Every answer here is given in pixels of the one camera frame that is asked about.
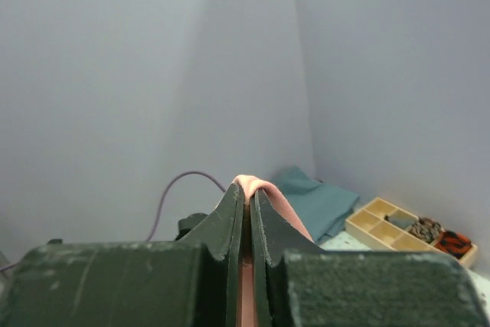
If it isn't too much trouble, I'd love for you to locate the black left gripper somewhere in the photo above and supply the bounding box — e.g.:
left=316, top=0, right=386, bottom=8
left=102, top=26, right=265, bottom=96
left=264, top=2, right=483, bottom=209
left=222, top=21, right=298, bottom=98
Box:
left=175, top=213, right=207, bottom=241

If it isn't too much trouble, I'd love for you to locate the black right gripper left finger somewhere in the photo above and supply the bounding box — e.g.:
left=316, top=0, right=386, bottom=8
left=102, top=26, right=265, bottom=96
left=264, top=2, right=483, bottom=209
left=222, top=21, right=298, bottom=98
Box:
left=1, top=184, right=243, bottom=326

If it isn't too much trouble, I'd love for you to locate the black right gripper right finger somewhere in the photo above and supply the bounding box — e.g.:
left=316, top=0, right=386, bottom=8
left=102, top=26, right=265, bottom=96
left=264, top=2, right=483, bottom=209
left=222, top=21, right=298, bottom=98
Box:
left=250, top=191, right=489, bottom=327

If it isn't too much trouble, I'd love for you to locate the salmon pink t shirt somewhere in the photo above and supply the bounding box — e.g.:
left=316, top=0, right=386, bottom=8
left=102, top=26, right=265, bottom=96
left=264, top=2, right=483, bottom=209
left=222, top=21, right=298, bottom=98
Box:
left=233, top=175, right=314, bottom=327

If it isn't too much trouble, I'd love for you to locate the folded teal t shirt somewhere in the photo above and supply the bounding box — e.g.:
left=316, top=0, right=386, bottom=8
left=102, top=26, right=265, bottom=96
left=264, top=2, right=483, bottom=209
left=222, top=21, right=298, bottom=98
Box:
left=272, top=167, right=360, bottom=244

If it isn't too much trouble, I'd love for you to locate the wooden compartment tray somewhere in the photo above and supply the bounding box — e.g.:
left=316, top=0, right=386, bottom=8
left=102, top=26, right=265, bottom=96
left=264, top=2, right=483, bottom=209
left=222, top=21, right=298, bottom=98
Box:
left=345, top=198, right=479, bottom=268

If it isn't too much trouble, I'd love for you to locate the grey rolled sock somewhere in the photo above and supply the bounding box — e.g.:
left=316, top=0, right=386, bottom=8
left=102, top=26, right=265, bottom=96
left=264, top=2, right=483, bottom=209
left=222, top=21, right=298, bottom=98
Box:
left=384, top=210, right=418, bottom=231

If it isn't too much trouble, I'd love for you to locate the brown patterned rolled sock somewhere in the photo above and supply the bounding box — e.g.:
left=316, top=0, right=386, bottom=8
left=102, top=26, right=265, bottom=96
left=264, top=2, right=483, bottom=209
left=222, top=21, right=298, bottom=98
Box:
left=408, top=217, right=443, bottom=244

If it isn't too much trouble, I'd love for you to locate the orange black rolled sock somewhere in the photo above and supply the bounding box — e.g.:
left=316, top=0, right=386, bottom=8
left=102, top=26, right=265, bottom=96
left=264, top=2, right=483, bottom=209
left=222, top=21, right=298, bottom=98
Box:
left=435, top=231, right=472, bottom=260

